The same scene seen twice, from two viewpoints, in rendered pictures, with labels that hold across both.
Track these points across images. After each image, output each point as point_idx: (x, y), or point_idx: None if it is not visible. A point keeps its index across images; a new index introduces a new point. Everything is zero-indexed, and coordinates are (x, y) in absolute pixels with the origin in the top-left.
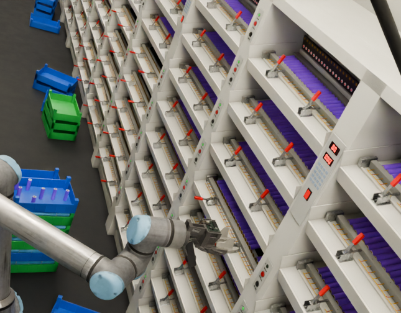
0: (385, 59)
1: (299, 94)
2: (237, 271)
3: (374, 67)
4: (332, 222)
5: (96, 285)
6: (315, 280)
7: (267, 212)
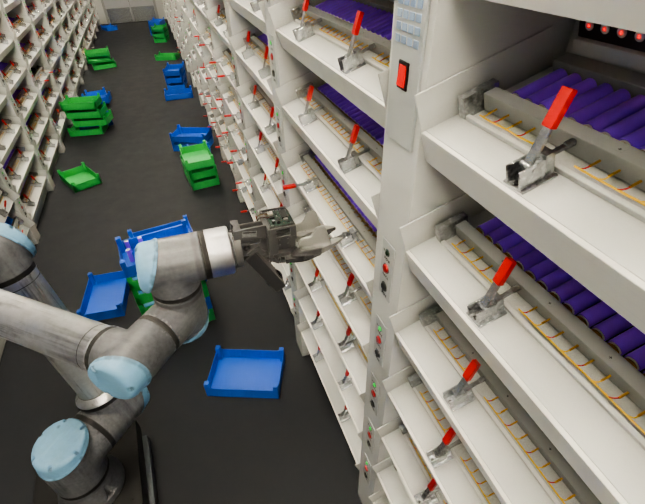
0: None
1: None
2: (359, 271)
3: None
4: (479, 113)
5: (99, 382)
6: (480, 251)
7: (371, 163)
